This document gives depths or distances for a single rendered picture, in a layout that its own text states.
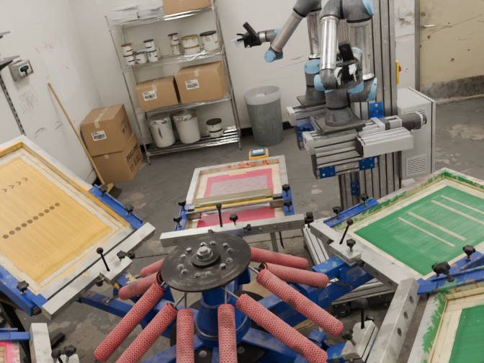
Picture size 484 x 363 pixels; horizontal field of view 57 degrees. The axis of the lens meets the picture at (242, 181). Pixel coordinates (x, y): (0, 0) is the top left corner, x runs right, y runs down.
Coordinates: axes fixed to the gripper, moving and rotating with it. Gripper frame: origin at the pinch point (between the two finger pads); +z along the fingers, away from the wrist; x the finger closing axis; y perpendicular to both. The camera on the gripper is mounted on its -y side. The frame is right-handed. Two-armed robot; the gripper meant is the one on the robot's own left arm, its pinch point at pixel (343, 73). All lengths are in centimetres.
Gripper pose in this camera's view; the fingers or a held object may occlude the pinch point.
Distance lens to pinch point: 184.3
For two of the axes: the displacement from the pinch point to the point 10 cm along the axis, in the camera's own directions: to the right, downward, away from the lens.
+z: -3.2, 4.9, -8.1
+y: 3.1, 8.6, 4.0
